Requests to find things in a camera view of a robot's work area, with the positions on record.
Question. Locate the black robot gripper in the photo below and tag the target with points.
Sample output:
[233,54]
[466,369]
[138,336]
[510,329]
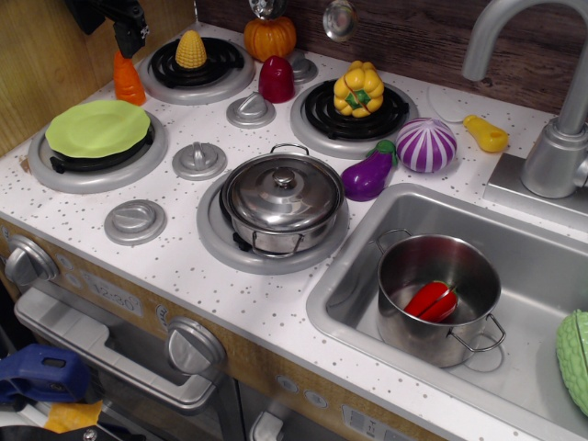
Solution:
[128,17]

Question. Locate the orange toy carrot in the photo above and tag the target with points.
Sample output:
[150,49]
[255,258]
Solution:
[127,83]

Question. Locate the light green plate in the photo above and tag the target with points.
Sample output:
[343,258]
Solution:
[97,129]

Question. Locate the yellow toy corn cob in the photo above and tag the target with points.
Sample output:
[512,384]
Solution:
[190,51]

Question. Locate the back left stove burner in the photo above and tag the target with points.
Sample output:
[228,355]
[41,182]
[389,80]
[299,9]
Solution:
[228,70]

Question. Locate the stove burner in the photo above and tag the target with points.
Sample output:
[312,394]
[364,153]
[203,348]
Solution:
[120,175]
[228,70]
[319,126]
[216,234]

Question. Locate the hanging steel slotted spoon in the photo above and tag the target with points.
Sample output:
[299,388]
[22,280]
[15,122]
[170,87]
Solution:
[268,9]

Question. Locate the silver countertop knob rear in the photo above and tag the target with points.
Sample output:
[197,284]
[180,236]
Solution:
[251,112]

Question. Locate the silver countertop knob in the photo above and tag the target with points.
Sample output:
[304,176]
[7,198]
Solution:
[199,161]
[251,112]
[135,222]
[304,70]

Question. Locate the silver countertop knob middle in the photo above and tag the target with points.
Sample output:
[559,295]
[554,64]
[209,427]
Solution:
[199,161]

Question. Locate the orange toy pumpkin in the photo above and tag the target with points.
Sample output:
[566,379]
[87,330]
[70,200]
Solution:
[266,38]

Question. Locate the front left stove burner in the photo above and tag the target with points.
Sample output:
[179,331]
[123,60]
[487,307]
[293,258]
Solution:
[120,175]

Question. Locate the dark red toy vegetable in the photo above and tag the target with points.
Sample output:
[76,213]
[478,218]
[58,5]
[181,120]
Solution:
[276,80]

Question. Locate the silver countertop knob back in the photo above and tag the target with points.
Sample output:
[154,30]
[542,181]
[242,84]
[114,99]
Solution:
[304,70]

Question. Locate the silver countertop knob front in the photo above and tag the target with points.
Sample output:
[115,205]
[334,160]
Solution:
[135,222]

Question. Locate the back right stove burner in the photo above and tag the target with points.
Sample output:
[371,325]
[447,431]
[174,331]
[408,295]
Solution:
[319,126]

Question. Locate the hanging steel ladle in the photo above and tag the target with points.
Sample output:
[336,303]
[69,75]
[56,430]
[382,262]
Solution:
[339,20]

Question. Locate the front right stove burner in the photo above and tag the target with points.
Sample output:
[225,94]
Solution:
[216,234]

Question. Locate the steel pot with lid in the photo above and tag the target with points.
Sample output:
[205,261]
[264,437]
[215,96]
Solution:
[283,202]

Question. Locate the yellow toy bell pepper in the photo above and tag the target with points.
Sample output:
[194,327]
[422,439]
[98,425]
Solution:
[359,93]

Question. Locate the silver oven knob left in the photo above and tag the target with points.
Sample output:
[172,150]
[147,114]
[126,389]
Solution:
[28,262]

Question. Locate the silver oven knob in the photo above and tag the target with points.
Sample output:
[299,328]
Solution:
[191,348]
[28,262]

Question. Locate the purple toy eggplant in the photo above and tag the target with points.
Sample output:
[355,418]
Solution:
[365,180]

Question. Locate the purple striped toy onion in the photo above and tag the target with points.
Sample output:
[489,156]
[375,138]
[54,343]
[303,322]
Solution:
[426,145]

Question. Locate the silver oven knob right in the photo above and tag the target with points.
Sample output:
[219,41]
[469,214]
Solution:
[191,348]

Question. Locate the yellow toy squash piece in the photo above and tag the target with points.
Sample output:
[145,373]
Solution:
[490,138]

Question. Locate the tall steel pot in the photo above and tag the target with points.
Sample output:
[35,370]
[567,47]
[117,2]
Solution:
[410,263]

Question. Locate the red toy pepper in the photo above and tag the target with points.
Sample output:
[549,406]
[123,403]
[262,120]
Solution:
[433,302]

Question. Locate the silver sink basin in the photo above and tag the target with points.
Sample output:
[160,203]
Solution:
[544,279]

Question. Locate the green toy cabbage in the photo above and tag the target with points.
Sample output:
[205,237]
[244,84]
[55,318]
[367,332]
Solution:
[571,349]

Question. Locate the silver oven door handle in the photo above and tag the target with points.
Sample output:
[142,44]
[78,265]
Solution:
[70,328]

